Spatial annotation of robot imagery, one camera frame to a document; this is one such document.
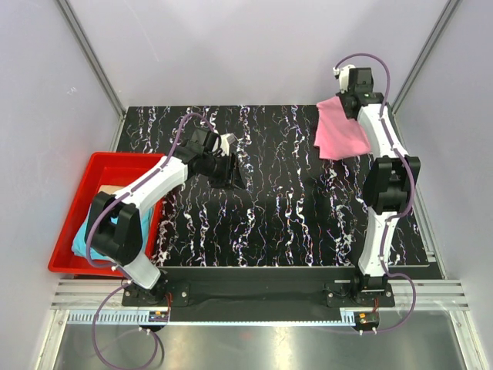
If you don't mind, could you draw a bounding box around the slotted cable duct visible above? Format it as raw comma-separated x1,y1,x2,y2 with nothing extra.
69,310,381,328

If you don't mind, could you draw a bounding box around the light blue t shirt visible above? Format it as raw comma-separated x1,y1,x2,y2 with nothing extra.
72,207,154,261

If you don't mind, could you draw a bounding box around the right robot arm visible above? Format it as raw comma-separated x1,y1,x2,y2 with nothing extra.
334,65,421,306

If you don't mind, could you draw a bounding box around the red plastic bin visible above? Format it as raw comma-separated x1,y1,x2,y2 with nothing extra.
48,152,163,278

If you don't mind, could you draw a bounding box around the aluminium frame post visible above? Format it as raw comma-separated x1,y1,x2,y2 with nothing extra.
391,0,463,115
55,0,127,119

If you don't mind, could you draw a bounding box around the left aluminium frame post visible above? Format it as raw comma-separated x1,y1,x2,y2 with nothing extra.
55,0,127,119

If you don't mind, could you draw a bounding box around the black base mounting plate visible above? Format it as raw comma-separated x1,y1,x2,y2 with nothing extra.
122,267,395,323

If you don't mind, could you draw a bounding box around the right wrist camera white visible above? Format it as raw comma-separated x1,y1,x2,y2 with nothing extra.
333,64,355,93

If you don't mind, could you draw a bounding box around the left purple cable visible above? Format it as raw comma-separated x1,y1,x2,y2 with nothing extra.
85,113,215,369

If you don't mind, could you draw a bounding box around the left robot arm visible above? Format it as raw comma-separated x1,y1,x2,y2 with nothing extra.
85,128,245,305

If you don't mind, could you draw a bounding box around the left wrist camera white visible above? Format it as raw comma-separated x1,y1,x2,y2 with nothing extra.
213,133,236,156

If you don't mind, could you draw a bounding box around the right aluminium frame post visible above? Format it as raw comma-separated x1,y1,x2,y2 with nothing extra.
391,0,463,115

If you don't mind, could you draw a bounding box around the beige t shirt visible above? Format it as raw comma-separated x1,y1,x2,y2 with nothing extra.
99,185,121,194

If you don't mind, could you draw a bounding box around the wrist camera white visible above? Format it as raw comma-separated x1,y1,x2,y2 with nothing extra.
213,133,236,156
333,64,355,93

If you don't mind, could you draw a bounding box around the pink t shirt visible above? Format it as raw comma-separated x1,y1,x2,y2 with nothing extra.
314,96,371,160

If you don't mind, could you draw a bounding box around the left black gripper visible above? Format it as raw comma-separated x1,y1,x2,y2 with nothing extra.
203,153,246,192

